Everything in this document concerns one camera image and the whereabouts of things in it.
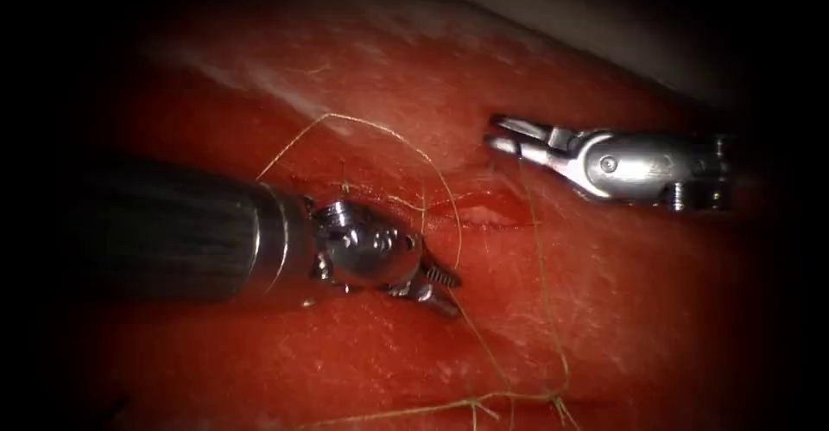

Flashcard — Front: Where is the blue thread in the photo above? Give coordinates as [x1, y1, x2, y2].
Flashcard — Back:
[256, 111, 581, 431]

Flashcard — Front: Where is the left arm needle driver jaw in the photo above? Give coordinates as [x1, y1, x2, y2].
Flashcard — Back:
[387, 279, 464, 320]
[419, 251, 465, 291]

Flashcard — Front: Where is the left arm needle driver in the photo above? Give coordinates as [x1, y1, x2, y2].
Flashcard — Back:
[304, 196, 427, 296]

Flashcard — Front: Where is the right arm needle driver jaw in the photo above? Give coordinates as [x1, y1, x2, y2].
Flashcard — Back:
[487, 113, 566, 144]
[483, 135, 573, 174]

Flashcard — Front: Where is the right arm needle driver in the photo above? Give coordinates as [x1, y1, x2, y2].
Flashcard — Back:
[550, 128, 737, 214]

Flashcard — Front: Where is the tissue pad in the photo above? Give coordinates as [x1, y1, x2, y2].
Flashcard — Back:
[77, 0, 778, 431]

